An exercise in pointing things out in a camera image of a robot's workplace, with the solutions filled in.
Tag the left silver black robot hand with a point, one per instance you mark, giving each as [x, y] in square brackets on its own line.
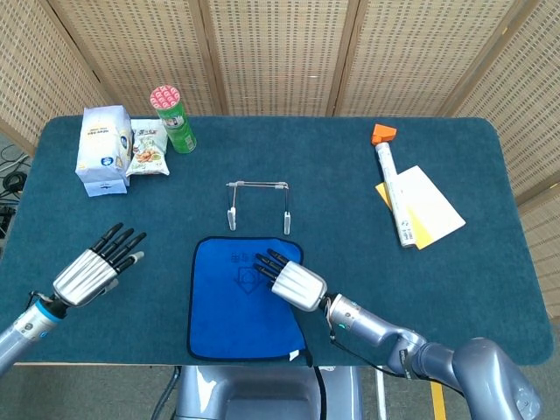
[85, 277]

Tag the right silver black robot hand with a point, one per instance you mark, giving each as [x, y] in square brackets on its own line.
[299, 286]

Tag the blue cloth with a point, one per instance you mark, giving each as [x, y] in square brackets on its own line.
[227, 315]

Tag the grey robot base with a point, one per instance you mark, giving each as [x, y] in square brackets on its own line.
[262, 394]

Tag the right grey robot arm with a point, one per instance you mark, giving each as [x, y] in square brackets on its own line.
[481, 363]

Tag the metal rack with white clips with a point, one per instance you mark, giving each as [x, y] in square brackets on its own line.
[232, 219]

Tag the white printed tube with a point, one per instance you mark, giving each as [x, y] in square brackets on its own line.
[394, 192]

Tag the teal table mat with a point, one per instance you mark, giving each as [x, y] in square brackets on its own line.
[306, 153]

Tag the yellow paper sheet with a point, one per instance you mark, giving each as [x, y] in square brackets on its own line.
[422, 232]

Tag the white flour bag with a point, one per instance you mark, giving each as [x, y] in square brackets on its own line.
[102, 144]

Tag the white green snack bag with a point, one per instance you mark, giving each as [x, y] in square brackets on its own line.
[146, 151]

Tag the white booklet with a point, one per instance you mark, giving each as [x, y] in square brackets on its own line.
[431, 205]

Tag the green chips can red lid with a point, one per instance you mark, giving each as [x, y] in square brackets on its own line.
[179, 131]

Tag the orange block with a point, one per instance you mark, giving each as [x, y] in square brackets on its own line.
[382, 133]

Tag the wooden woven folding screen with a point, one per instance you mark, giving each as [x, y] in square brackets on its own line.
[280, 57]

